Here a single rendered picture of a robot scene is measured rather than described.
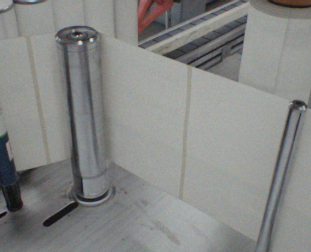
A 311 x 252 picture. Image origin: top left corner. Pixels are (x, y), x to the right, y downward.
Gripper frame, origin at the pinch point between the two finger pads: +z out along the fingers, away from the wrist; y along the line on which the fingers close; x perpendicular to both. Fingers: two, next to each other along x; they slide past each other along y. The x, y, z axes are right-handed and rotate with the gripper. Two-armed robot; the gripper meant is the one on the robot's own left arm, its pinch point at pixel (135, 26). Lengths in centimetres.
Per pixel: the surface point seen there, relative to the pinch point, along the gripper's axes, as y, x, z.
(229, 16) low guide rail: 4.6, 18.9, -11.3
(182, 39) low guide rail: 4.5, 7.8, -1.9
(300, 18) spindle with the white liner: 31.0, -14.3, -3.9
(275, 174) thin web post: 38.2, -23.7, 10.5
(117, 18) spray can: 1.9, -6.7, 1.0
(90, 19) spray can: 2.0, -11.6, 3.2
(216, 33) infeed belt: 3.9, 18.6, -7.2
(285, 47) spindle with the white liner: 30.3, -12.8, -1.1
